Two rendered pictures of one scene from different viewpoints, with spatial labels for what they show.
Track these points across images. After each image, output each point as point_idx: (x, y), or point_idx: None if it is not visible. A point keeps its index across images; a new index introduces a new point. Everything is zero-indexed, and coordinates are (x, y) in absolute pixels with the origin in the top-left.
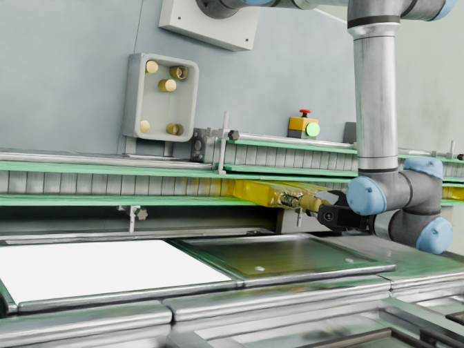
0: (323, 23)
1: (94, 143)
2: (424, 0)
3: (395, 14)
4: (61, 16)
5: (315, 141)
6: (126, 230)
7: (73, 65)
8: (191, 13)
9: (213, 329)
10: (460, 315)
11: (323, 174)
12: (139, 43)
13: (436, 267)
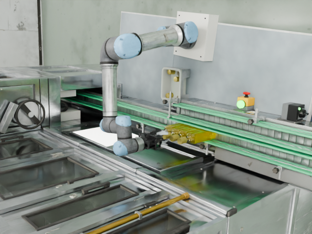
0: (267, 36)
1: (162, 100)
2: (109, 54)
3: (101, 61)
4: (152, 55)
5: (233, 111)
6: None
7: (156, 72)
8: (179, 48)
9: (77, 150)
10: (122, 187)
11: (217, 129)
12: (174, 61)
13: (174, 181)
